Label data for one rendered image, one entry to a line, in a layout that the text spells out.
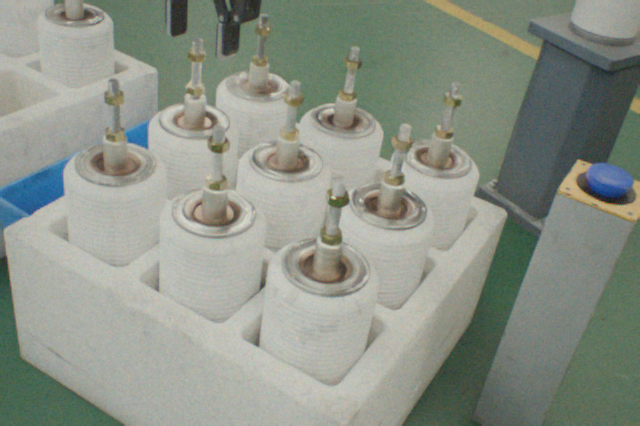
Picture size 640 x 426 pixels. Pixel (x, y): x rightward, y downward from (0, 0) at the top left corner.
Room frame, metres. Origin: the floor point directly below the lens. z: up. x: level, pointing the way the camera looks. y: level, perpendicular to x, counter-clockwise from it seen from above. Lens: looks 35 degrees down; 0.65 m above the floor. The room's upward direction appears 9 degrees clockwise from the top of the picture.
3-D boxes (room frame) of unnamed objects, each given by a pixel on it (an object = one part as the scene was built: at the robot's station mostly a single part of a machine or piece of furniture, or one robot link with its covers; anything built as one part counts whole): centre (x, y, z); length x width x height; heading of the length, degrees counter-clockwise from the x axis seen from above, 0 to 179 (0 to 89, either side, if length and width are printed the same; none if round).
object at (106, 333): (0.65, 0.04, 0.09); 0.39 x 0.39 x 0.18; 64
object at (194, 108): (0.70, 0.15, 0.26); 0.02 x 0.02 x 0.03
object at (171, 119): (0.70, 0.15, 0.25); 0.08 x 0.08 x 0.01
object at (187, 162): (0.70, 0.15, 0.16); 0.10 x 0.10 x 0.18
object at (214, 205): (0.55, 0.09, 0.26); 0.02 x 0.02 x 0.03
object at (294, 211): (0.65, 0.04, 0.16); 0.10 x 0.10 x 0.18
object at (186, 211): (0.55, 0.09, 0.25); 0.08 x 0.08 x 0.01
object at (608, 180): (0.59, -0.25, 0.32); 0.04 x 0.04 x 0.02
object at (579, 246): (0.59, -0.25, 0.16); 0.07 x 0.07 x 0.31; 64
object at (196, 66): (0.70, 0.15, 0.31); 0.01 x 0.01 x 0.08; 35
